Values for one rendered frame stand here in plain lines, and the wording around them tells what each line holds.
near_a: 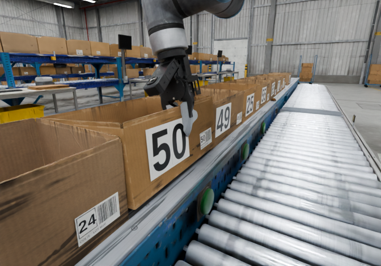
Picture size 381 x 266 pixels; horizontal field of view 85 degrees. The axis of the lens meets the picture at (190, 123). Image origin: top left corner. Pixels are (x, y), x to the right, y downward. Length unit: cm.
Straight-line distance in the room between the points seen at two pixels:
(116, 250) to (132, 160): 14
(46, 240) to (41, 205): 5
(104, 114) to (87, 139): 26
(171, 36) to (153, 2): 8
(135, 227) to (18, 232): 18
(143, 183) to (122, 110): 38
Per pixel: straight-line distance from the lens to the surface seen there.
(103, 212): 40
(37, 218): 34
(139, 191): 44
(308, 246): 65
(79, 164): 34
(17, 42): 521
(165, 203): 48
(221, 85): 152
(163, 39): 52
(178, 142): 51
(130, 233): 42
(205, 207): 59
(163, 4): 53
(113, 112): 74
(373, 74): 1468
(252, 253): 60
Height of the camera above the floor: 117
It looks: 16 degrees down
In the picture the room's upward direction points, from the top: straight up
